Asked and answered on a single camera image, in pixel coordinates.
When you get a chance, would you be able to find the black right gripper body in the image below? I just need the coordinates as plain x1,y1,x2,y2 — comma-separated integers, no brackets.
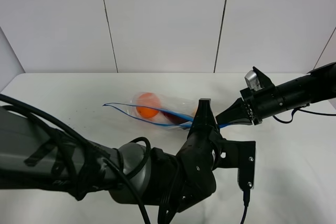
240,85,282,125

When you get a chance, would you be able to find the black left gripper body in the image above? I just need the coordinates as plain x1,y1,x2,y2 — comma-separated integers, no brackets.
156,123,226,209

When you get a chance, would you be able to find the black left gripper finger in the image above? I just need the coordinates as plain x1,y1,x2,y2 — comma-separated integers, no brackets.
192,99,218,130

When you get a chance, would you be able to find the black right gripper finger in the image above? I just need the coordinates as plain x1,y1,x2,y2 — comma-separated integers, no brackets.
220,119,253,125
216,98,249,122

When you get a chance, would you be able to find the clear zip bag blue zipper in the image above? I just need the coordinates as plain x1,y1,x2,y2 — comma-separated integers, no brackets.
102,91,237,131

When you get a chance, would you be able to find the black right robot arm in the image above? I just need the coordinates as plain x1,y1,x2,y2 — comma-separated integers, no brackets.
216,62,335,125

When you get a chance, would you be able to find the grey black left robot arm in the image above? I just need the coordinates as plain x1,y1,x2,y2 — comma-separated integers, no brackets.
1,95,223,223

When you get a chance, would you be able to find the yellow toy bell pepper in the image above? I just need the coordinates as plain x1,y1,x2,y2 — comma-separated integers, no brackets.
191,107,198,117

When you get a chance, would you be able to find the dark purple toy eggplant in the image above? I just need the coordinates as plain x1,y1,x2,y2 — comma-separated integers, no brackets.
160,109,194,126

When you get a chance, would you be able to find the orange toy fruit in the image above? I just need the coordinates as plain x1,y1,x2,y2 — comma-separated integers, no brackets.
136,92,161,119

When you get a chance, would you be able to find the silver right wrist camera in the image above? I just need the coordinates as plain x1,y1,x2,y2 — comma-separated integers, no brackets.
244,67,274,91

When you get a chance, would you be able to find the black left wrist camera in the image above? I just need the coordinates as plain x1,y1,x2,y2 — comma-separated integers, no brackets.
214,139,256,191

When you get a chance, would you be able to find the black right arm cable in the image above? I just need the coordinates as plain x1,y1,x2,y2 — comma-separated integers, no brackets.
272,104,336,124

